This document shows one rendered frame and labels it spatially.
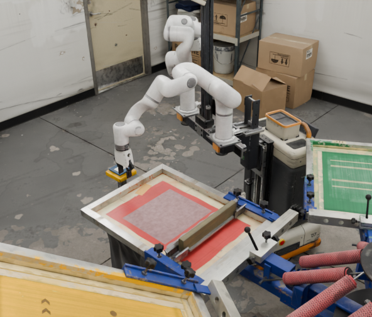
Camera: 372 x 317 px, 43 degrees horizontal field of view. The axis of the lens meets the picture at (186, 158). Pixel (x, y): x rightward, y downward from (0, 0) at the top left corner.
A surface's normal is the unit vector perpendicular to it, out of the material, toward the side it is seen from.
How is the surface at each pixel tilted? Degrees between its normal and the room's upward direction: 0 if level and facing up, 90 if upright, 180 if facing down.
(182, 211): 0
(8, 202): 0
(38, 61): 90
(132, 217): 0
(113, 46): 90
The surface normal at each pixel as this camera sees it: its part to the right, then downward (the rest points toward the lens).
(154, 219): -0.02, -0.86
